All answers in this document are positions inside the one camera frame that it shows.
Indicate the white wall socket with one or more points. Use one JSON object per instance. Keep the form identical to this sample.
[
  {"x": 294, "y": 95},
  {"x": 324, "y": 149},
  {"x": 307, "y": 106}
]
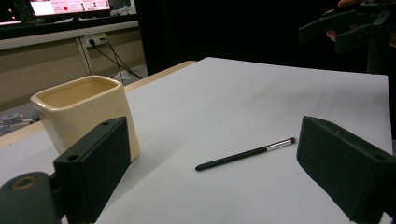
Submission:
[{"x": 95, "y": 39}]

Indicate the beige office desk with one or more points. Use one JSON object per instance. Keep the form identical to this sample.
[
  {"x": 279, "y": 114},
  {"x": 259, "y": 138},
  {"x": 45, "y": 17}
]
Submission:
[{"x": 46, "y": 68}]

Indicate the white plastic scrap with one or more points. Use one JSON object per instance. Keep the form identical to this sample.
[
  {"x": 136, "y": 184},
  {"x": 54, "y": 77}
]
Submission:
[{"x": 122, "y": 76}]

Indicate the coloured plastic clutter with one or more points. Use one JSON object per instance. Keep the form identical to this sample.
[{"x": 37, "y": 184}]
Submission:
[{"x": 14, "y": 119}]

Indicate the white crumpled paper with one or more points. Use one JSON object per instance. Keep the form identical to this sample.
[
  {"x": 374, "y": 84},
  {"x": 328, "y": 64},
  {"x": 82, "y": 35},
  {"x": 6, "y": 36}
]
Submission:
[{"x": 123, "y": 11}]

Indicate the black makeup brush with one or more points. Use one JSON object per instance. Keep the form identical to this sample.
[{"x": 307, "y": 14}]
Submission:
[{"x": 233, "y": 158}]

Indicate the dark-screen computer monitor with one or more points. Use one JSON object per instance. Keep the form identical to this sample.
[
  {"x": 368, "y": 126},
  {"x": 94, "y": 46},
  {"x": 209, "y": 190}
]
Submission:
[{"x": 9, "y": 12}]

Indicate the bright-screen computer monitor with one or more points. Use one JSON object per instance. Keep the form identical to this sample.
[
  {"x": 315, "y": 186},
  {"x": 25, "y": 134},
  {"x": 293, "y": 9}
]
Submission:
[{"x": 71, "y": 6}]

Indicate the cream ceramic cup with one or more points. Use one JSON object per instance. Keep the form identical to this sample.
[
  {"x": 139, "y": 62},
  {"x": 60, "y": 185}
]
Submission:
[{"x": 77, "y": 105}]

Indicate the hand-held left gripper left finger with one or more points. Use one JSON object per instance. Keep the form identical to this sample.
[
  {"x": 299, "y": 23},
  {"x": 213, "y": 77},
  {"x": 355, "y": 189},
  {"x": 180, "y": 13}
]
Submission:
[{"x": 93, "y": 168}]

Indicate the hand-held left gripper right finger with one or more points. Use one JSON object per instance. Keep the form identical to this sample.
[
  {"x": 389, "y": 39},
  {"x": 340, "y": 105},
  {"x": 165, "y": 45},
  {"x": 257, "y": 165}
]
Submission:
[{"x": 345, "y": 168}]

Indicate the black curtain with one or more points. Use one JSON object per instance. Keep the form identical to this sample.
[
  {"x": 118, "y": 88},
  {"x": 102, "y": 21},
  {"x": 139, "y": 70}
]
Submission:
[{"x": 233, "y": 28}]

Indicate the white table cover sheet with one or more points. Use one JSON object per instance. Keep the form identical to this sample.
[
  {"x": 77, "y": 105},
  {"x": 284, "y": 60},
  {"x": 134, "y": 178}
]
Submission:
[{"x": 218, "y": 109}]

